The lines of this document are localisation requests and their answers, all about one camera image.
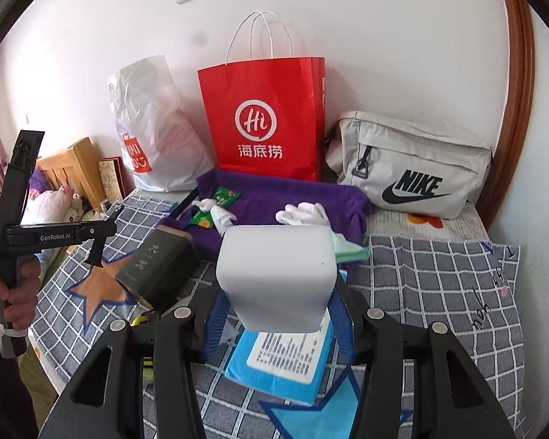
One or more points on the person's left forearm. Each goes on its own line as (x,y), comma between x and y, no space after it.
(4,388)

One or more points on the grey plaid star cloth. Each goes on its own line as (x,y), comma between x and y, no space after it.
(439,283)

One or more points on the grey waist bag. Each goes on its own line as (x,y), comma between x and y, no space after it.
(411,169)

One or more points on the blue wet wipes pack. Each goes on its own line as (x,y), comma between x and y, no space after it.
(279,375)

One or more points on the dark tea tin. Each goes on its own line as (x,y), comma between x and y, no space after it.
(155,265)

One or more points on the light green cloth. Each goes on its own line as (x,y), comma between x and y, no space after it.
(352,249)

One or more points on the illustrated book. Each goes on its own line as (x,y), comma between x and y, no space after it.
(112,178)

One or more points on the green flower print packet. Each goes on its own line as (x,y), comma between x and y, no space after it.
(226,197)

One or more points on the white cartoon printed sheet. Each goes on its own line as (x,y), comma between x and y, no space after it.
(439,224)

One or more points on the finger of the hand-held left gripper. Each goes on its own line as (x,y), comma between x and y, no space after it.
(95,251)
(24,169)

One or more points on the white foam block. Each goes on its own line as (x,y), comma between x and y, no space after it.
(274,274)

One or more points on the white plastic shopping bag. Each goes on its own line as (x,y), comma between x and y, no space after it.
(155,146)

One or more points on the purple fabric storage basket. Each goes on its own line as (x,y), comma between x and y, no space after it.
(265,196)

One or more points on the wooden bed headboard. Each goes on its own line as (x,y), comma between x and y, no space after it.
(80,160)

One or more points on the purple plush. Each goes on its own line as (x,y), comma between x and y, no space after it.
(36,180)

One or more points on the red paper bag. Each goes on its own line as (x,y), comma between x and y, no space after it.
(265,114)

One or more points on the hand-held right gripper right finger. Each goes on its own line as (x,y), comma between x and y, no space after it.
(393,375)

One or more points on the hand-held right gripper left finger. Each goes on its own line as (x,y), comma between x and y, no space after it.
(164,375)

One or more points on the yellow mesh bag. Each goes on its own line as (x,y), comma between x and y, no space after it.
(144,319)

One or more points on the green bed sheet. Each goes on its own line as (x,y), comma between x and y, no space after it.
(32,370)

